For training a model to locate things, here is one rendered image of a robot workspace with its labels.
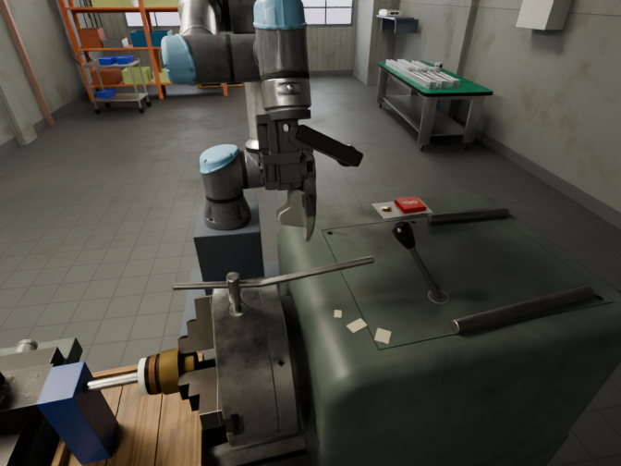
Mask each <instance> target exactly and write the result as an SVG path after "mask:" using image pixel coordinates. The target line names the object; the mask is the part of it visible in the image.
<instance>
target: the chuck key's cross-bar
mask: <svg viewBox="0 0 621 466"><path fill-rule="evenodd" d="M373 263H374V259H373V256H369V257H364V258H360V259H356V260H351V261H347V262H342V263H339V264H330V265H326V266H322V267H318V268H313V269H310V270H305V271H300V272H296V273H292V274H288V275H283V276H276V277H271V278H267V279H263V280H246V281H240V284H239V287H240V288H260V287H266V286H271V285H274V284H279V283H283V282H287V281H292V280H296V279H301V278H305V277H309V276H317V275H321V274H326V273H330V272H334V271H339V270H343V269H348V268H351V267H356V266H361V265H364V264H373ZM213 288H228V285H227V282H226V281H218V282H190V283H174V284H173V290H186V289H213Z"/></svg>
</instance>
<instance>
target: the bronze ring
mask: <svg viewBox="0 0 621 466"><path fill-rule="evenodd" d="M197 370H200V364H199V357H198V353H197V351H195V352H191V353H185V354H181V355H180V354H179V349H178V346H177V348H176V349H168V350H163V351H162V352H161V355H160V354H153V355H152V356H148V357H147V359H146V361H145V365H144V382H145V387H146V390H147V392H148V394H149V395H158V394H162V392H163V393H164V394H165V395H169V394H174V393H178V392H179V388H178V380H179V375H180V374H183V373H186V372H192V371H197ZM179 393H180V392H179Z"/></svg>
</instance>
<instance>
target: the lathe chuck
mask: <svg viewBox="0 0 621 466"><path fill-rule="evenodd" d="M241 292H242V303H244V304H245V305H246V306H247V310H246V312H245V313H244V314H242V315H240V316H232V315H230V314H229V313H228V308H229V306H230V305H231V304H232V303H231V302H230V299H229V294H228V288H213V295H212V314H213V344H214V355H215V364H216V373H217V381H218V388H219V396H220V402H221V409H222V414H223V418H224V419H229V418H230V415H232V414H236V413H238V416H243V422H244V428H243V429H241V432H236V433H234V431H231V432H226V437H227V440H228V443H229V445H230V446H231V447H232V448H234V447H238V446H242V445H247V444H250V443H254V442H258V441H262V440H266V439H270V438H274V437H278V436H279V424H278V415H277V407H276V399H275V392H274V378H273V371H272V365H271V358H270V351H269V345H268V338H267V332H266V326H265V320H264V314H263V308H262V298H261V293H260V288H241Z"/></svg>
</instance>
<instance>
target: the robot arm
mask: <svg viewBox="0 0 621 466"><path fill-rule="evenodd" d="M178 15H179V18H180V20H181V24H180V31H179V34H176V35H173V36H165V37H164V38H163V39H162V43H161V46H162V55H163V60H164V68H165V72H166V75H167V77H168V79H169V80H170V82H172V83H173V84H175V85H190V86H194V85H195V84H214V83H232V82H235V83H238V82H245V92H246V101H247V110H248V120H249V129H250V139H249V140H248V141H247V142H246V150H244V151H240V150H239V148H238V147H237V146H236V145H233V144H231V145H230V144H223V145H218V146H214V147H213V148H210V149H208V150H206V151H205V152H204V153H202V155H201V157H200V165H201V175H202V181H203V186H204V191H205V196H206V203H205V207H204V213H203V218H204V223H205V225H206V226H207V227H209V228H212V229H215V230H232V229H236V228H239V227H243V226H245V225H246V224H247V223H248V222H249V221H250V220H251V210H250V207H249V205H248V203H247V201H246V199H245V197H244V193H243V190H244V189H254V188H263V187H265V189H266V190H276V189H277V190H288V191H287V193H286V196H287V201H286V203H285V204H284V205H282V206H281V207H279V208H277V210H276V212H275V215H276V217H277V219H279V222H280V223H281V224H282V225H285V226H292V227H302V230H303V235H304V239H305V241H309V240H310V239H311V235H312V233H313V231H314V226H315V216H316V202H317V194H316V183H315V181H316V166H315V159H314V155H313V154H312V153H313V150H315V151H317V152H319V153H322V154H324V155H327V156H329V157H331V158H333V159H335V160H336V161H337V163H338V164H340V165H341V166H345V167H348V166H355V167H357V166H359V164H360V162H361V160H362V158H363V153H361V152H359V151H357V150H356V148H355V147H354V146H352V145H350V144H344V143H342V142H340V141H337V140H335V139H332V138H330V137H328V136H326V135H324V134H322V133H321V132H319V131H317V130H315V129H312V128H310V127H308V126H306V125H304V124H302V125H299V124H298V121H299V120H301V119H309V118H311V110H310V109H308V108H309V107H311V85H310V72H309V58H308V44H307V30H306V27H307V22H306V19H305V11H304V5H303V2H302V1H301V0H179V2H178ZM219 31H225V32H230V31H231V32H234V34H219ZM285 124H286V125H288V131H284V125H285Z"/></svg>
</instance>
